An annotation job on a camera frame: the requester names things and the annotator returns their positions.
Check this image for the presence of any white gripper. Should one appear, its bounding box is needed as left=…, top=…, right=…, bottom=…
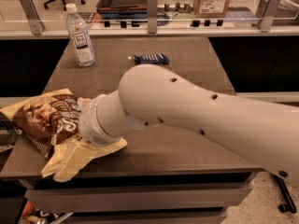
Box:
left=53, top=94, right=121, bottom=182

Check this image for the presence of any brown and cream chip bag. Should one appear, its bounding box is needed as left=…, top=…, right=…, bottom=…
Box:
left=1, top=89, right=127, bottom=177

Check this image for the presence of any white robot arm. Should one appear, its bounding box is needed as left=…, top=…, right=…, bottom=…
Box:
left=78, top=64, right=299, bottom=185

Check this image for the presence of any grey drawer cabinet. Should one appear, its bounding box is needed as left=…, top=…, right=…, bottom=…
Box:
left=25, top=173, right=252, bottom=224

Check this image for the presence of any clear plastic tea bottle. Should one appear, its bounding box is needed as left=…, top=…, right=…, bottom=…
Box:
left=66, top=3, right=95, bottom=67

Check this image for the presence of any blue snack bar wrapper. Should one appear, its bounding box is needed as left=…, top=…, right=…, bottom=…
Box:
left=135, top=53, right=169, bottom=65

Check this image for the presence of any open grey tray box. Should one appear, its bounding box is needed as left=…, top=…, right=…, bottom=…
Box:
left=94, top=0, right=156, bottom=15

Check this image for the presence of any cardboard box with label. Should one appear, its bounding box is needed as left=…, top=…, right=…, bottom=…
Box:
left=193, top=0, right=231, bottom=18

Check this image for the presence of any black floor stand leg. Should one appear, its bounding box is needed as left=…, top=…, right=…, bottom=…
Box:
left=273, top=175, right=297, bottom=214

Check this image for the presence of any black wire basket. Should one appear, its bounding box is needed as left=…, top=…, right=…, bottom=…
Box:
left=0, top=112, right=21, bottom=152

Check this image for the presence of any left metal railing post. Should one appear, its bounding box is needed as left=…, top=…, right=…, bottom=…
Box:
left=20, top=0, right=45, bottom=35

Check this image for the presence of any metal railing post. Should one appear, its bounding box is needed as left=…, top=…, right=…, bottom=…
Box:
left=147, top=0, right=158, bottom=34
left=258, top=0, right=281, bottom=33
left=20, top=0, right=45, bottom=35

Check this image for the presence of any middle metal railing post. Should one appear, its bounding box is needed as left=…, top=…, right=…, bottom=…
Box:
left=147, top=0, right=158, bottom=34

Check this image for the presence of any right metal railing post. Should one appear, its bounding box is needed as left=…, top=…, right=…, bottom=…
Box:
left=258, top=0, right=281, bottom=33

